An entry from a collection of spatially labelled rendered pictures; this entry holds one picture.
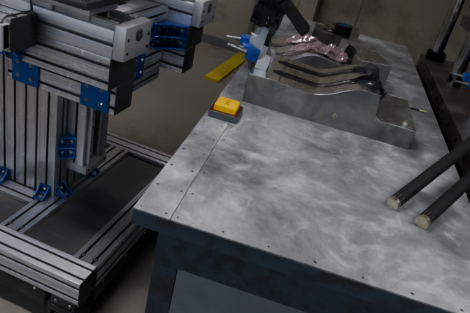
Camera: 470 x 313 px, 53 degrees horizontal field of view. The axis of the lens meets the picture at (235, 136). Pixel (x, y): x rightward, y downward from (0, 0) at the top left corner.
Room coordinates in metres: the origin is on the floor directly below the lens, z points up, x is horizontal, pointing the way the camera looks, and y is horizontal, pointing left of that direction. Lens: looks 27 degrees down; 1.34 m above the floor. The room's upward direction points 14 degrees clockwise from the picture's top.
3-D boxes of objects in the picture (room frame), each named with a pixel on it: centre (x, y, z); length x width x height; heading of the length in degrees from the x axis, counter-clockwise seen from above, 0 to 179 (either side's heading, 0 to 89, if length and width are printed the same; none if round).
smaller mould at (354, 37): (2.21, -0.34, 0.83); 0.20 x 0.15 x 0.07; 83
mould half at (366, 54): (1.77, -0.22, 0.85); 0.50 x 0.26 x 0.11; 100
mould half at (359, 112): (1.41, -0.26, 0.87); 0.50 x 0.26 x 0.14; 83
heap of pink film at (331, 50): (1.77, -0.22, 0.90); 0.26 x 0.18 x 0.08; 100
